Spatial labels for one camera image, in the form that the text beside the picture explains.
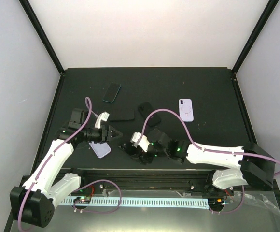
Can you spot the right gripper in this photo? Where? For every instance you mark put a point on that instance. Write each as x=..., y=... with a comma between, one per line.
x=142, y=157

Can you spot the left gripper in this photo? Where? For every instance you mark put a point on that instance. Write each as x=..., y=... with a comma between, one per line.
x=110, y=128

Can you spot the black magsafe phone case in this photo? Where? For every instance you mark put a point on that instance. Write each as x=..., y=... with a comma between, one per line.
x=145, y=109

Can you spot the white slotted cable duct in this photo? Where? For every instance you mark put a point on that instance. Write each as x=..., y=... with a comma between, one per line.
x=141, y=202

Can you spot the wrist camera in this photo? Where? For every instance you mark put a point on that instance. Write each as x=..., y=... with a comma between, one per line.
x=140, y=140
x=103, y=117

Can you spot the teal edged phone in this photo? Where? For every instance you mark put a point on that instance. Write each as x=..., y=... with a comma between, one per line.
x=111, y=92

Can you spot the lilac magsafe cased phone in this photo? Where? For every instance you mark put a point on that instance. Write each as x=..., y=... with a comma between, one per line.
x=186, y=110

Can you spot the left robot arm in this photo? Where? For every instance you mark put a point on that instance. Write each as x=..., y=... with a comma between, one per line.
x=35, y=201

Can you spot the lilac phone case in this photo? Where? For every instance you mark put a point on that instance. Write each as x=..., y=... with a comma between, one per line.
x=100, y=149

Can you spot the small circuit board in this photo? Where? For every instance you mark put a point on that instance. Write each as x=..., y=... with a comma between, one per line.
x=82, y=200

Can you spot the black flat phone case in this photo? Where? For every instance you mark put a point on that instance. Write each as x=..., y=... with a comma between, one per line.
x=120, y=114

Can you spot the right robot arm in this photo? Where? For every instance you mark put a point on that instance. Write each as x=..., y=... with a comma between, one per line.
x=241, y=165

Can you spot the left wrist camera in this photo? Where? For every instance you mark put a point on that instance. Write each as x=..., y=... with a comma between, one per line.
x=103, y=117

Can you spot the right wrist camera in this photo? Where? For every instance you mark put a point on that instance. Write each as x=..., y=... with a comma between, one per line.
x=140, y=140

